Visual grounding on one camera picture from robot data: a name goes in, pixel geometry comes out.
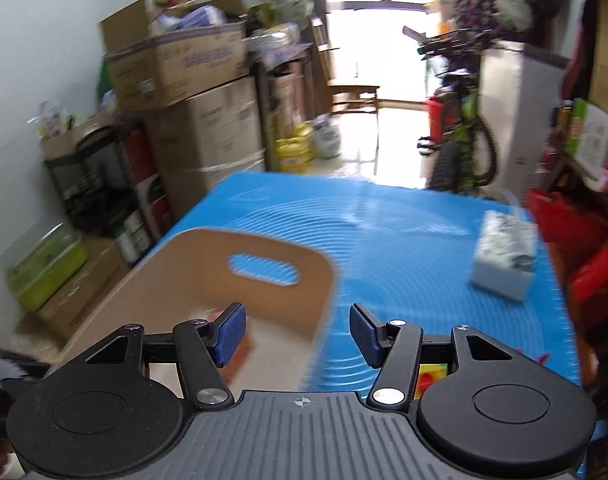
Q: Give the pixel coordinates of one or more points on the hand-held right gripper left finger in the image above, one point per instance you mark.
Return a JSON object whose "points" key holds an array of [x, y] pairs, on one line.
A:
{"points": [[231, 332]]}

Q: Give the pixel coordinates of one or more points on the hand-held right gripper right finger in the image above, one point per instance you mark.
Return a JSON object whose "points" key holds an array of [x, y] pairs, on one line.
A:
{"points": [[364, 335]]}

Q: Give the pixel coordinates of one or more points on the beige plastic storage bin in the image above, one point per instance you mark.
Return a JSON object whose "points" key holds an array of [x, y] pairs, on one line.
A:
{"points": [[193, 280]]}

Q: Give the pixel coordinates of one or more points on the blue silicone mat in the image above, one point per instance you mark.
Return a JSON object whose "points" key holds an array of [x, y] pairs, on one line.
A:
{"points": [[409, 270]]}

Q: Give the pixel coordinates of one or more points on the yellow red small box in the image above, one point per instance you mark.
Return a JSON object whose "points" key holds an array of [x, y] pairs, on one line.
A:
{"points": [[431, 380]]}

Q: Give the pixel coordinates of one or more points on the green plastic container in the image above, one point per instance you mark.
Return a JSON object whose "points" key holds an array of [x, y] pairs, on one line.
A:
{"points": [[43, 270]]}

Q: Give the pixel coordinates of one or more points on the flat cardboard box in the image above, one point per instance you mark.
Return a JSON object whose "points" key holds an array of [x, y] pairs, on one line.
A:
{"points": [[83, 295]]}

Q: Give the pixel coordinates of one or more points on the tissue pack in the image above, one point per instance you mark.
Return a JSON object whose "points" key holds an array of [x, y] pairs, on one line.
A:
{"points": [[504, 260]]}

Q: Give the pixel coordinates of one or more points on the black utility cart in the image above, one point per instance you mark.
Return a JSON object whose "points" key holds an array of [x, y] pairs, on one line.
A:
{"points": [[93, 185]]}

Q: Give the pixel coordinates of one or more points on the yellow bag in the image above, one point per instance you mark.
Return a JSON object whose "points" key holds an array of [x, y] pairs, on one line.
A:
{"points": [[294, 150]]}

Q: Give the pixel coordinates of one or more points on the large taped cardboard box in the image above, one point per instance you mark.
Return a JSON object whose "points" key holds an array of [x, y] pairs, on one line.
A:
{"points": [[208, 135]]}

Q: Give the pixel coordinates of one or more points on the white plastic bag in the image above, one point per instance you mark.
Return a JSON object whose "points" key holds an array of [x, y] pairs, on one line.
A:
{"points": [[326, 137]]}

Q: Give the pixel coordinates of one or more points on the green black bicycle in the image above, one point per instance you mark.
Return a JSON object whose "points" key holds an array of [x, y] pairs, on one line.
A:
{"points": [[459, 140]]}

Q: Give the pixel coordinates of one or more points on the red paper bag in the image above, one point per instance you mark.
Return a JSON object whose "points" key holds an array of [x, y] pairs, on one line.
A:
{"points": [[569, 240]]}

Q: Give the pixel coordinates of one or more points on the small cardboard box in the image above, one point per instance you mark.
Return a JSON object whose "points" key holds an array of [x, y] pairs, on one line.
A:
{"points": [[66, 140]]}

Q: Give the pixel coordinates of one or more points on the wooden chair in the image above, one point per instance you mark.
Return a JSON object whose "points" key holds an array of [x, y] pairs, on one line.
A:
{"points": [[351, 92]]}

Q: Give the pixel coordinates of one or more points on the white chest freezer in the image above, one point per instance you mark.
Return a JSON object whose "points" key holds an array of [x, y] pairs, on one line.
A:
{"points": [[519, 120]]}

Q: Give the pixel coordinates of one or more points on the open cardboard box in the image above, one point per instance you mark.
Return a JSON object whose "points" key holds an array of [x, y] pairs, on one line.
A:
{"points": [[183, 70]]}

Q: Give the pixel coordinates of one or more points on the green white printed box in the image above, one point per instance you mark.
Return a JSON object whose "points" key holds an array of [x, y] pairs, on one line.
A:
{"points": [[591, 132]]}

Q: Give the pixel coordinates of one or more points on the floral cloth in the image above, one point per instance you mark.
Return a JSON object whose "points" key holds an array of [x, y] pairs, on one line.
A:
{"points": [[476, 10]]}

